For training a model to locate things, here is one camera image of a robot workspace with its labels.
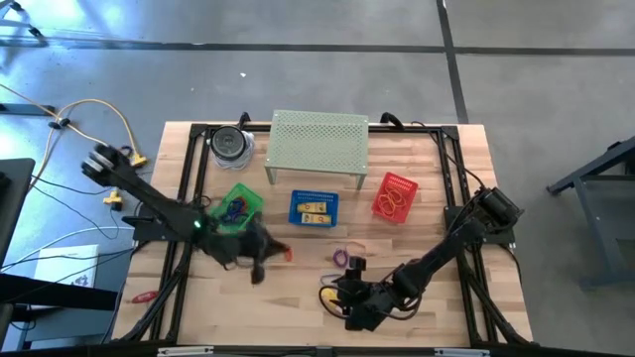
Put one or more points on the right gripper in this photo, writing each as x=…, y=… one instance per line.
x=364, y=300

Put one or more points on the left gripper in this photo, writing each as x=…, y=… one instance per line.
x=253, y=245

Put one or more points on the blue spiral wrist coil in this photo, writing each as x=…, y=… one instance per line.
x=228, y=216
x=243, y=212

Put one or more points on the orange spiral wrist coil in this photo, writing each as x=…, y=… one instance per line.
x=240, y=201

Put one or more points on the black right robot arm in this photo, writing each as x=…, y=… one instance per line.
x=446, y=248

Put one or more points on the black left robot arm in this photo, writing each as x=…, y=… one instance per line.
x=159, y=208

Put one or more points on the black desk beam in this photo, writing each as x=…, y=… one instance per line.
x=49, y=292

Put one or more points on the black desk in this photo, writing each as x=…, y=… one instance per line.
x=12, y=198

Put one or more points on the light blue rubber band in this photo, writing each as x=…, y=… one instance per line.
x=325, y=276

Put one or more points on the purple spiral wrist coil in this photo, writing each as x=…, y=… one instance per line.
x=335, y=258

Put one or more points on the green plastic basket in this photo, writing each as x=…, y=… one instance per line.
x=254, y=195

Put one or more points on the blue plastic basket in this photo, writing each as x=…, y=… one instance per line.
x=313, y=196

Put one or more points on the red clip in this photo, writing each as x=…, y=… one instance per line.
x=144, y=297

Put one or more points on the pale green perforated metal shelf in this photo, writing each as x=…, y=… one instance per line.
x=317, y=141

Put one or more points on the red plastic basket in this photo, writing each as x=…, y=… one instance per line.
x=411, y=187

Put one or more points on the white paper sheet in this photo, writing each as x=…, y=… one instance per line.
x=64, y=263

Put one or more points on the dark grey metal table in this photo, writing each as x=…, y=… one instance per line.
x=595, y=166

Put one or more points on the metal stand legs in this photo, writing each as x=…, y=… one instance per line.
x=36, y=34

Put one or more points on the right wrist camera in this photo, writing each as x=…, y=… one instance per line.
x=357, y=263

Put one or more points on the silver metal bracket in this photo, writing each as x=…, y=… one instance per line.
x=461, y=353
x=183, y=352

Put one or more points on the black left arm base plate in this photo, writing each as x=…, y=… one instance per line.
x=149, y=231

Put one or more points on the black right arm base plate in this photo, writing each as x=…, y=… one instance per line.
x=503, y=236

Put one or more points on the black aluminium table frame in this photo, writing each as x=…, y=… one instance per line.
x=421, y=130

